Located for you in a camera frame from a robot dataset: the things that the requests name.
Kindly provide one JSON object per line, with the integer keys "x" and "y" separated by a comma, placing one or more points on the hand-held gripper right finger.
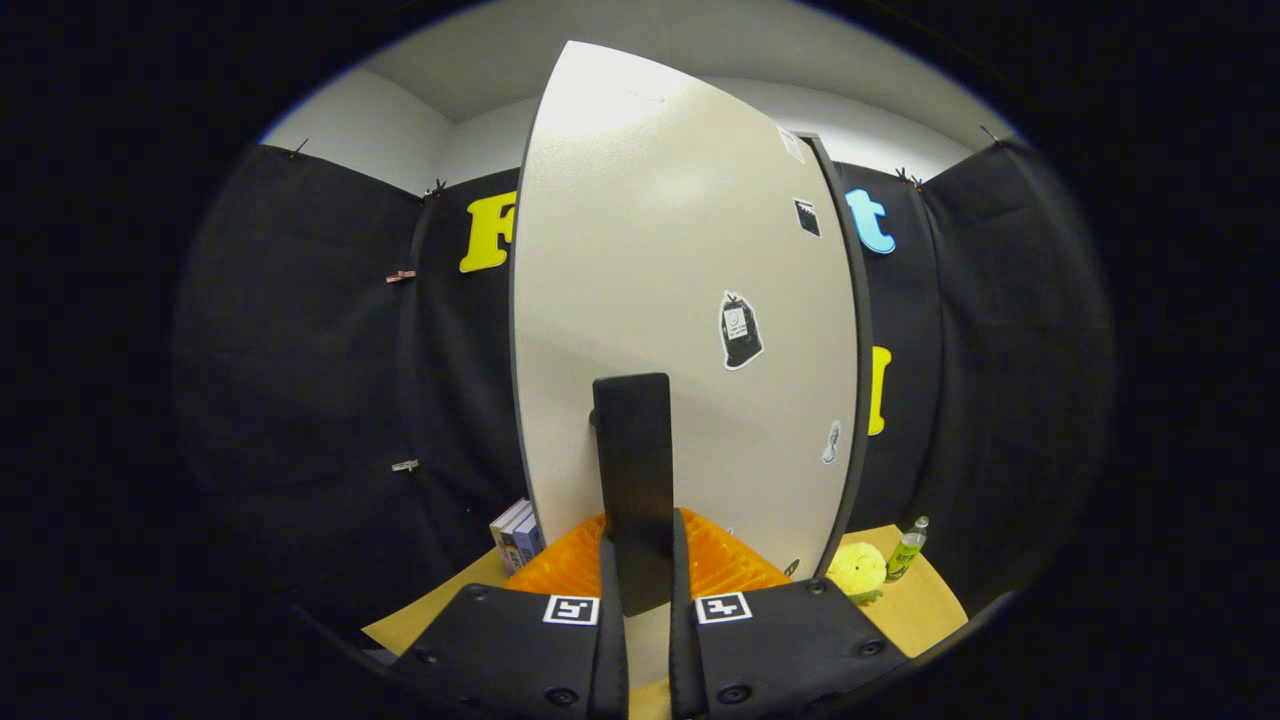
{"x": 685, "y": 660}

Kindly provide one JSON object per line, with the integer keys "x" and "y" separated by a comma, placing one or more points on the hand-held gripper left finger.
{"x": 612, "y": 660}

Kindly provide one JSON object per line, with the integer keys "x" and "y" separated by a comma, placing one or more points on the grey shoe cabinet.
{"x": 864, "y": 330}

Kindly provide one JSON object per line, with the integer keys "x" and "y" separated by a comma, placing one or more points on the beige shoe cabinet door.
{"x": 640, "y": 250}

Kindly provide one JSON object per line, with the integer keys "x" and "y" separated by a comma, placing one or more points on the white book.
{"x": 503, "y": 530}

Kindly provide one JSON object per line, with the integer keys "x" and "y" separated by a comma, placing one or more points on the yellow plush toy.
{"x": 857, "y": 570}

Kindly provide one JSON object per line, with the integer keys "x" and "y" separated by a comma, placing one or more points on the green drink bottle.
{"x": 905, "y": 555}

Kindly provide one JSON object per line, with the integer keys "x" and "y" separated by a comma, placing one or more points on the black backdrop cloth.
{"x": 300, "y": 350}

